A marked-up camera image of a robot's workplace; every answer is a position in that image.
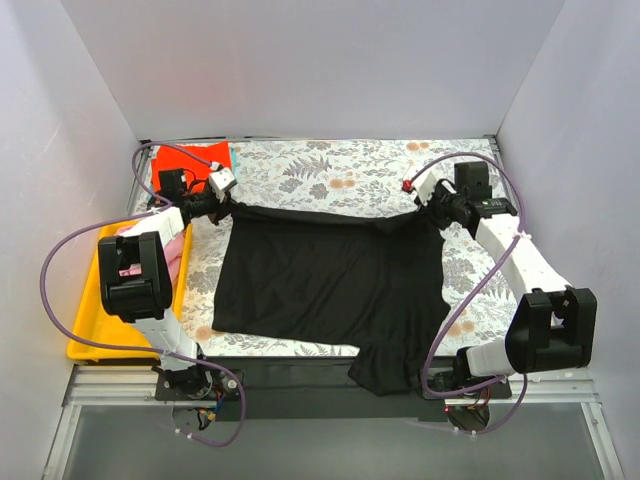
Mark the black t-shirt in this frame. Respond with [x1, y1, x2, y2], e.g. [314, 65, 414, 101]
[213, 204, 450, 396]

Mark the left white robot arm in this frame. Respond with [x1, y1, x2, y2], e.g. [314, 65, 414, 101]
[97, 163, 240, 400]

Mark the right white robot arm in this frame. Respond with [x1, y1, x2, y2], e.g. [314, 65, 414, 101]
[403, 153, 597, 398]

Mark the floral table cloth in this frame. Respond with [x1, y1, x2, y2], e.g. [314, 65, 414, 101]
[181, 138, 518, 357]

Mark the red folded t-shirt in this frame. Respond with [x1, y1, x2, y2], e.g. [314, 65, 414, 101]
[151, 142, 233, 191]

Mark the teal folded t-shirt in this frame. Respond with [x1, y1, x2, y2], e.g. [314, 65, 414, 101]
[153, 145, 237, 205]

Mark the pink t-shirt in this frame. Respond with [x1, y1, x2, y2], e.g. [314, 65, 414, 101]
[116, 226, 185, 282]

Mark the yellow plastic tray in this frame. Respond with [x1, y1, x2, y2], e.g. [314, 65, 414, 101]
[67, 226, 193, 361]

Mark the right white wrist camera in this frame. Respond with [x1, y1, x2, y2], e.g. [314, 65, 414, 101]
[402, 171, 438, 206]

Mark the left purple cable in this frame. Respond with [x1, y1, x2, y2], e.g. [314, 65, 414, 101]
[39, 142, 247, 449]

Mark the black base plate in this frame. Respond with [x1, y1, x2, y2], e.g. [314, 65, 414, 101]
[153, 355, 514, 424]

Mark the aluminium frame rail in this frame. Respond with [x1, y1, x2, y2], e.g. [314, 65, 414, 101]
[62, 365, 600, 407]

